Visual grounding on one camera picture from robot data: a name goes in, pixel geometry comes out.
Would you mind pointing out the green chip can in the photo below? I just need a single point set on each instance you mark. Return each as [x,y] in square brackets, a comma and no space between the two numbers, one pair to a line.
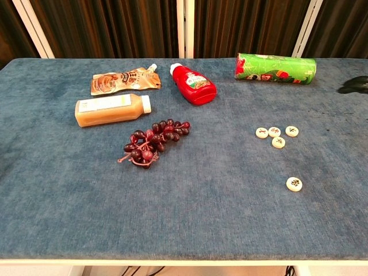
[276,69]

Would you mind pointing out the orange juice bottle white cap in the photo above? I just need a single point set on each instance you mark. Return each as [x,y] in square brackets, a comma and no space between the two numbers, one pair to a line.
[109,110]

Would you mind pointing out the white divider frame post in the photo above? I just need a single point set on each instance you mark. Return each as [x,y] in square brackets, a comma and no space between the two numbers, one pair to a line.
[33,28]
[181,28]
[307,28]

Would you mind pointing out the blue velvet table cloth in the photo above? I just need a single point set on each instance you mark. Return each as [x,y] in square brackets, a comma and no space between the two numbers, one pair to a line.
[201,201]

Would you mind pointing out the white table frame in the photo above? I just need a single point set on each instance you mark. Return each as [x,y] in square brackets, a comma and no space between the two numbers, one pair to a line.
[184,262]

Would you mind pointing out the dark brown pleated curtain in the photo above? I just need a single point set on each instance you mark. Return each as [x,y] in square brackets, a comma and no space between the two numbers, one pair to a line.
[11,28]
[109,28]
[244,26]
[345,26]

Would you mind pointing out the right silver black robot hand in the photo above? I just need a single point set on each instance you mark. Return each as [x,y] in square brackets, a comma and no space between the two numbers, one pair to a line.
[356,86]

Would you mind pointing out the purple plastic grape bunch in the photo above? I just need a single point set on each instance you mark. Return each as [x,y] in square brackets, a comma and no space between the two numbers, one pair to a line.
[155,141]

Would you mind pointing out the cream chess piece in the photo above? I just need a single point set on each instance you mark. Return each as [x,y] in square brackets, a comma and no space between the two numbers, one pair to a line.
[262,132]
[274,132]
[292,131]
[278,142]
[294,183]

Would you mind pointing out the cream chess piece bottom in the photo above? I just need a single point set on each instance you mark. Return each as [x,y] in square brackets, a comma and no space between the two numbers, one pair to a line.
[294,183]

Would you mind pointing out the brown spouted drink pouch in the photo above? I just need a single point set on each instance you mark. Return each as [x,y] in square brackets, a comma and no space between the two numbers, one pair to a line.
[123,80]

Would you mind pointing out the red ketchup bottle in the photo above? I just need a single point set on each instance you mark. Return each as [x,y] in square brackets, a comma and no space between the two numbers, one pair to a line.
[195,86]

